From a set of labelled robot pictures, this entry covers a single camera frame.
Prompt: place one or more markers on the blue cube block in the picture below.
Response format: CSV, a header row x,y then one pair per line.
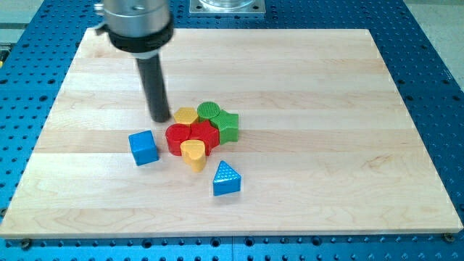
x,y
143,147

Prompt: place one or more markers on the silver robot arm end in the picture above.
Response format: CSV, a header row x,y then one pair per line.
x,y
139,27

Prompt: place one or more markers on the green circle block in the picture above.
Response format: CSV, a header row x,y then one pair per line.
x,y
207,110

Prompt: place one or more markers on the red circle block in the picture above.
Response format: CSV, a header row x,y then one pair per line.
x,y
175,135

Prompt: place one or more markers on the green star block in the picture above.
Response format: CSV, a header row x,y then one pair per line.
x,y
227,125

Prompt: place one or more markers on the red star block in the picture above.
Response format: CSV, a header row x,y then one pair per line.
x,y
206,133

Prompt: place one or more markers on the yellow heart block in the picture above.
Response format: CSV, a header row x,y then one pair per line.
x,y
193,153

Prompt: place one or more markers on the yellow hexagon block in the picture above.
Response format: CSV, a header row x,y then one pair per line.
x,y
186,116

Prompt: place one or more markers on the blue triangle block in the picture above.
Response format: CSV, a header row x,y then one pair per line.
x,y
226,180

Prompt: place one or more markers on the light wooden board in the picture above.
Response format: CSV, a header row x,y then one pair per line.
x,y
326,144

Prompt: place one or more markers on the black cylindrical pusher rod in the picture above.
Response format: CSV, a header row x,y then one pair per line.
x,y
150,71

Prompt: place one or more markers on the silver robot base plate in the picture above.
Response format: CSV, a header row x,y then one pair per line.
x,y
222,7

